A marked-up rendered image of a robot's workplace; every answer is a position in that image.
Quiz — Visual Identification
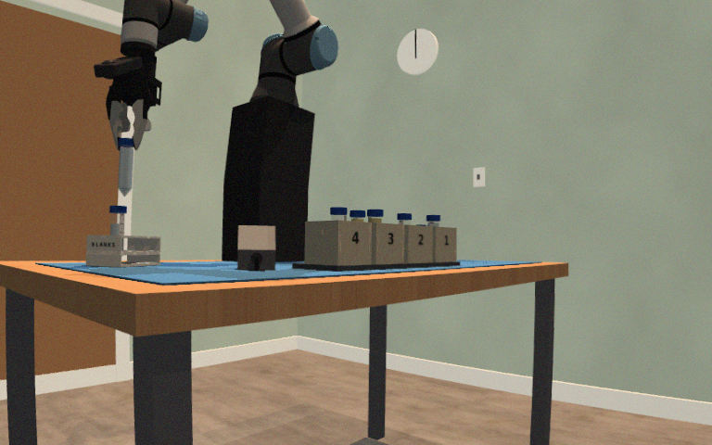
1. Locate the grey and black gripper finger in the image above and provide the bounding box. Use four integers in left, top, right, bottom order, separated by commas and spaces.
132, 83, 153, 150
106, 85, 131, 150

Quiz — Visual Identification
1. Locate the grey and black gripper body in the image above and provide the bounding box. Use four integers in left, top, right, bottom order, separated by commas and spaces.
112, 41, 162, 107

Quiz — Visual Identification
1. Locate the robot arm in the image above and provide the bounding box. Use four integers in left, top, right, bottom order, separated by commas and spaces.
94, 0, 338, 107

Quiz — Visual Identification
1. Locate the beige tube rack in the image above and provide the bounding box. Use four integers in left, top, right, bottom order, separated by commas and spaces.
86, 235, 160, 267

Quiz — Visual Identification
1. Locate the beige bucket adapter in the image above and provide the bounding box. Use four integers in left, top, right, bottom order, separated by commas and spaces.
372, 222, 404, 264
432, 226, 457, 262
404, 224, 433, 263
305, 221, 372, 266

